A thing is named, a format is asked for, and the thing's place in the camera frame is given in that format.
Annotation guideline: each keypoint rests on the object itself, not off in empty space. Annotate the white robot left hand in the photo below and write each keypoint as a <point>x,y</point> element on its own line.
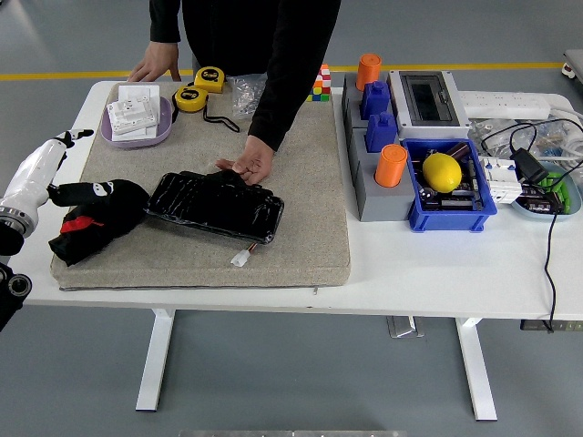
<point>34,168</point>

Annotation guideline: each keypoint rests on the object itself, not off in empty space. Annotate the person's right hand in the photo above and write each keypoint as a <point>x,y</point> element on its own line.
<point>157,61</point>

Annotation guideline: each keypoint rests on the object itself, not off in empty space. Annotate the person's left hand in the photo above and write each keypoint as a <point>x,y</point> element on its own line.
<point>255,159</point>

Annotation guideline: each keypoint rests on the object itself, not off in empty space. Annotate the black rag with red patch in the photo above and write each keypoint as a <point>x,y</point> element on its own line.
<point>105,218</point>

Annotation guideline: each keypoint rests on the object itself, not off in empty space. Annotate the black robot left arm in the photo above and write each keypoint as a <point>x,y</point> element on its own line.
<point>9,241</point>

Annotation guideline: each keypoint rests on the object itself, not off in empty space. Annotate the person's right forearm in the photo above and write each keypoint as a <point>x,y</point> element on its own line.
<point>165,23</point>

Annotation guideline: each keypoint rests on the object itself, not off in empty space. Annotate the person's left forearm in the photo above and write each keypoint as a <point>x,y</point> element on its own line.
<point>278,114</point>

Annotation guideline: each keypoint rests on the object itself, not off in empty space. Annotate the table height control panel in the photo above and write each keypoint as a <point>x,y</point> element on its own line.
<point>546,326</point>

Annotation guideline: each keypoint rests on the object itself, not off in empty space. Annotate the yellow tape measure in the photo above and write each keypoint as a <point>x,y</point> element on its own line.
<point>209,78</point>
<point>189,98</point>

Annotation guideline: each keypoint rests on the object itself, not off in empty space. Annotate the clear bag of screws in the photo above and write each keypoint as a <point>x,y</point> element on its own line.
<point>241,98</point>

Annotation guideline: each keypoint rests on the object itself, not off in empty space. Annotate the grey-brown mat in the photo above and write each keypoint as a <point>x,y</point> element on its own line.
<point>319,182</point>

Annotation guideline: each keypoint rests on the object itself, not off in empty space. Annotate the purple plastic tray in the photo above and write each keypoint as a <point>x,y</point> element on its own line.
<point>159,134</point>

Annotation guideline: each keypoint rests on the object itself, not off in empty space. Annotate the person's torso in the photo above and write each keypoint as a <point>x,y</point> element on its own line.
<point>228,36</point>

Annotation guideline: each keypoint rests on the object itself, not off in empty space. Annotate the colourful puzzle cube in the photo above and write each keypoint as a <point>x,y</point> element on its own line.
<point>321,86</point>

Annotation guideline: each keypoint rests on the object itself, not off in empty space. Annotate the grey peg base block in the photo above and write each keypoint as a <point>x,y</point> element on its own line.
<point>350,109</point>
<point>382,205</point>

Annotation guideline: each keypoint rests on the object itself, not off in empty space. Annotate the blue block peg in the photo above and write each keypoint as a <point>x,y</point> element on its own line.
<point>375,100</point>
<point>381,134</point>

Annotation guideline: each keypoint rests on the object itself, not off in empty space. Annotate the orange cylinder peg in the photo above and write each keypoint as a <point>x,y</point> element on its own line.
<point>368,70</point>
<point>391,166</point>

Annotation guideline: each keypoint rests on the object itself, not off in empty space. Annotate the grey electrical distribution box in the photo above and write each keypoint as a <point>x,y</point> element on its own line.
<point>403,118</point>

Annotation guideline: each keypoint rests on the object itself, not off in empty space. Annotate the small glass bulb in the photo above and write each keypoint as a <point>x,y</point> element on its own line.
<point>428,194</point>

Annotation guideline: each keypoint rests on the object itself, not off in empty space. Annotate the yellow lemon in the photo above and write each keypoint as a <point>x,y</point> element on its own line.
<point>442,173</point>

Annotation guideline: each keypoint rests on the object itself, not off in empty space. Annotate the blue plastic bin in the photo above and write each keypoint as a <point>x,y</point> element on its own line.
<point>446,220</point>

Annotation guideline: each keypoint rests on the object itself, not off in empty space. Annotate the brown cylindrical capacitor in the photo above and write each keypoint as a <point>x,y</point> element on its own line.
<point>457,150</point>

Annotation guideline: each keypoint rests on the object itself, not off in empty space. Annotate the black electronic module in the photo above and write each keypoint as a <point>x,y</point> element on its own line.
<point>455,202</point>

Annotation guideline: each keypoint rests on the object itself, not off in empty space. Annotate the clear bag of small parts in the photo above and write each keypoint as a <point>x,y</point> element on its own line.
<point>494,132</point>

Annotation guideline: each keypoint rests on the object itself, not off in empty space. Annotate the white circuit breaker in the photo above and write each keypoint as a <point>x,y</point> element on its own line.
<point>498,182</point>

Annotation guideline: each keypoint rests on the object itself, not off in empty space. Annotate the white power strip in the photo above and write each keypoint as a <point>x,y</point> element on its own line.
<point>501,102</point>

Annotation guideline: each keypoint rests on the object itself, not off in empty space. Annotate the black power adapter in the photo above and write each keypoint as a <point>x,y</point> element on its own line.
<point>530,166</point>

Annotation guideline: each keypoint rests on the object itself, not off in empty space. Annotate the dark relay module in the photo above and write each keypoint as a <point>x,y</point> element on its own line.
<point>537,200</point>

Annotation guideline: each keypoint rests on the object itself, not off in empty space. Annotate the light blue tray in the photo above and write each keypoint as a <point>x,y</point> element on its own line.
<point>542,216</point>

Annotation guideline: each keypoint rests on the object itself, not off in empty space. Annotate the green terminal block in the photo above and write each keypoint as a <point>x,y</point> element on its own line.
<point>562,191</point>

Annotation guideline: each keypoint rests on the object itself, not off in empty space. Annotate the white cart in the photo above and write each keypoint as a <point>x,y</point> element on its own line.
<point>575,66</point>

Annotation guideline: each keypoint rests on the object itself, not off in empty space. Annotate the white wall socket plate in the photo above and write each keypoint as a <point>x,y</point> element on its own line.
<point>136,135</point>
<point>136,91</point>
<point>132,116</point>

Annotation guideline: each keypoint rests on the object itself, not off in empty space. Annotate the metal bracket under table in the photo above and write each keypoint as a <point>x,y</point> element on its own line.
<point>405,328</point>

